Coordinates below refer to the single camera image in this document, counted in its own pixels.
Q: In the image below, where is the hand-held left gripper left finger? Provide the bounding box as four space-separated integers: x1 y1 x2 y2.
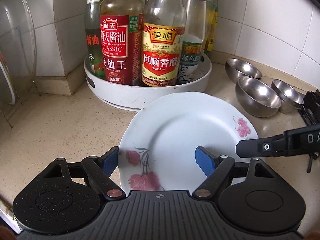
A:
44 147 126 200

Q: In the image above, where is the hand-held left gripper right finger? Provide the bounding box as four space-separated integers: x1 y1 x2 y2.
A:
192 146 274 198

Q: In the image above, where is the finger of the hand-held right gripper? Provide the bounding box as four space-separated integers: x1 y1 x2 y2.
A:
236 131 289 158

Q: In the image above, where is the pink floral white plate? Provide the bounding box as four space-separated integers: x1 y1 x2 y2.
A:
118 92 259 194

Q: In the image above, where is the black stove pot support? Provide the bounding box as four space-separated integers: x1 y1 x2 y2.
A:
297 89 320 125

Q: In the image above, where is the stainless steel bowl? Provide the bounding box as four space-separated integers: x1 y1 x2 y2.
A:
235 76 282 117
271 79 304 114
225 58 262 84

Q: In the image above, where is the white two-tier rotating rack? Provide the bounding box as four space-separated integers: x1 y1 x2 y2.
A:
84 52 212 112

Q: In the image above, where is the red label soy sauce bottle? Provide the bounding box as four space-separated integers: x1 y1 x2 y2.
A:
100 0 144 85

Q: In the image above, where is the yellow cap vinegar bottle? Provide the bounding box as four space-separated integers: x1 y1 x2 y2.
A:
141 0 187 87

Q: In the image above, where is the glass pot lid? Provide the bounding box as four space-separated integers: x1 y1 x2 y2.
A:
0 52 14 105

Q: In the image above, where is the purple label sauce bottle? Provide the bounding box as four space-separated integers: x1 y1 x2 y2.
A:
176 0 207 80

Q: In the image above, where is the green label liquor bottle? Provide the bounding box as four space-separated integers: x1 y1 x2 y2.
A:
84 0 110 79

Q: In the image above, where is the green yellow label sauce bottle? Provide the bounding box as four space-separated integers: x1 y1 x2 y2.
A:
204 0 219 58

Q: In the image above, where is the clear glass bowl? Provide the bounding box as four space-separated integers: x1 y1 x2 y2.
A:
0 0 38 105

